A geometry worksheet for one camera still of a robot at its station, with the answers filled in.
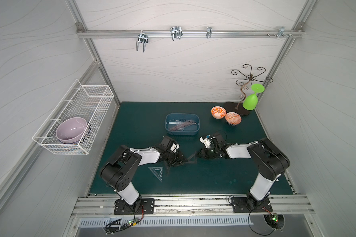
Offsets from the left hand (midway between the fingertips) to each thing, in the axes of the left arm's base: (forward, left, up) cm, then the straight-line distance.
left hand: (187, 162), depth 86 cm
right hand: (+7, -6, -3) cm, 9 cm away
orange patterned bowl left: (+40, -24, 0) cm, 47 cm away
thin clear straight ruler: (+31, +4, -2) cm, 31 cm away
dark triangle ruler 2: (-4, +11, -3) cm, 12 cm away
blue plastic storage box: (+25, -3, -2) cm, 26 cm away
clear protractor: (+28, +5, -1) cm, 28 cm away
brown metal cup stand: (+44, -37, +26) cm, 63 cm away
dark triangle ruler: (+3, -3, -3) cm, 6 cm away
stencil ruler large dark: (+26, +9, -2) cm, 28 cm away
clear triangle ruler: (-7, +16, -3) cm, 18 cm away
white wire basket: (+21, +54, +29) cm, 65 cm away
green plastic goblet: (+31, -39, +21) cm, 53 cm away
